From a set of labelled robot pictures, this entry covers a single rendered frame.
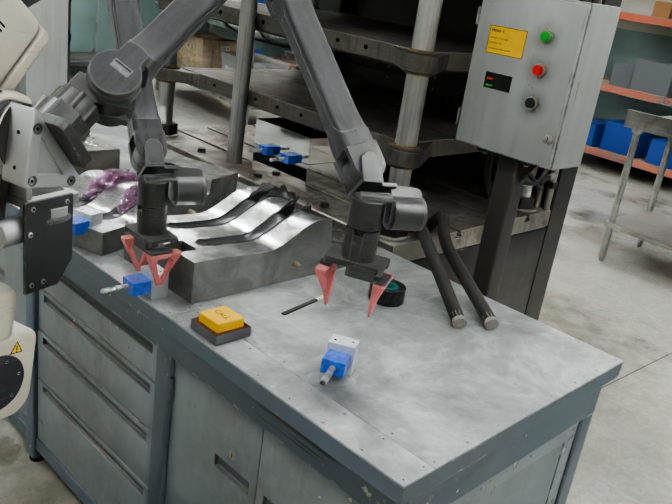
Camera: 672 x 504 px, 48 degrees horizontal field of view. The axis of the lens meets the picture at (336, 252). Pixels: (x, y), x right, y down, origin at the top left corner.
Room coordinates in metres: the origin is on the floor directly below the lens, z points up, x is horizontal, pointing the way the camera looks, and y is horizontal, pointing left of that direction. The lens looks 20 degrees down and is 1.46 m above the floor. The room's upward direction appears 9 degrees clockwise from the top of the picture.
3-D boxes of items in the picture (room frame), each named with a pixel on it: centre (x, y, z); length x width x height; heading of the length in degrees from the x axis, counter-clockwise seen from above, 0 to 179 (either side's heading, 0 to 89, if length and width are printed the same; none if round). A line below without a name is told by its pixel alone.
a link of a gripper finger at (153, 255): (1.35, 0.34, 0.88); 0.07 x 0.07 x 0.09; 45
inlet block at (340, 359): (1.15, -0.03, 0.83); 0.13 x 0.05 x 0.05; 166
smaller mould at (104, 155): (2.16, 0.80, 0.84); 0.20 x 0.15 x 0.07; 138
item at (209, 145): (2.68, 0.04, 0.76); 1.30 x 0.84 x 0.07; 48
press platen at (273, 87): (2.67, 0.03, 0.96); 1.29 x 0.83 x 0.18; 48
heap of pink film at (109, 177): (1.80, 0.51, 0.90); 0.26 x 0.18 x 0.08; 155
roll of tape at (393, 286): (1.53, -0.12, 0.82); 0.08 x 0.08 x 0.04
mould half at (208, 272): (1.63, 0.20, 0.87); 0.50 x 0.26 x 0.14; 138
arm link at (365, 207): (1.19, -0.05, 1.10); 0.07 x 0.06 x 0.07; 112
